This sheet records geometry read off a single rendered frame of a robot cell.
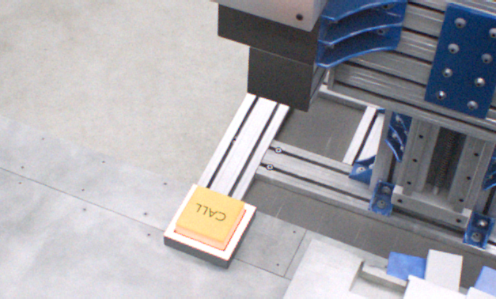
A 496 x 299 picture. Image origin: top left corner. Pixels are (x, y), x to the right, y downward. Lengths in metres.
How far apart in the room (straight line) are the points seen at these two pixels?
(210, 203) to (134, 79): 1.30
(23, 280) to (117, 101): 1.27
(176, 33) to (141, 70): 0.14
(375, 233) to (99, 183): 0.81
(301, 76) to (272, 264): 0.30
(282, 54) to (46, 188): 0.35
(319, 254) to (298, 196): 0.90
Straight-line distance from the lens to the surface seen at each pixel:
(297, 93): 1.41
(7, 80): 2.49
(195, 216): 1.17
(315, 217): 1.96
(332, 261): 1.08
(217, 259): 1.17
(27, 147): 1.30
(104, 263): 1.19
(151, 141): 2.33
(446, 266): 1.15
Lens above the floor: 1.79
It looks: 52 degrees down
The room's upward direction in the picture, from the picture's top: 2 degrees clockwise
